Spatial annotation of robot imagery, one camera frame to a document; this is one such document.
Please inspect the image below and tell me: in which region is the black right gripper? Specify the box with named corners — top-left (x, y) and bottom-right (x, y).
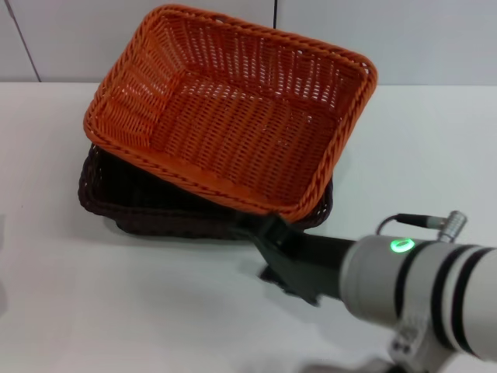
top-left (228, 211), bottom-right (360, 309)

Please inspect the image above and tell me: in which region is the dark brown woven basket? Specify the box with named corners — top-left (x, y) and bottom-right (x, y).
top-left (78, 142), bottom-right (335, 239)

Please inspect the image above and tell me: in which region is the orange woven basket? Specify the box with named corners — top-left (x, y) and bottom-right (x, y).
top-left (82, 3), bottom-right (379, 225)

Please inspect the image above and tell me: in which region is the black cable with silver plug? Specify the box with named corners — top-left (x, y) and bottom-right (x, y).
top-left (377, 210), bottom-right (469, 242)

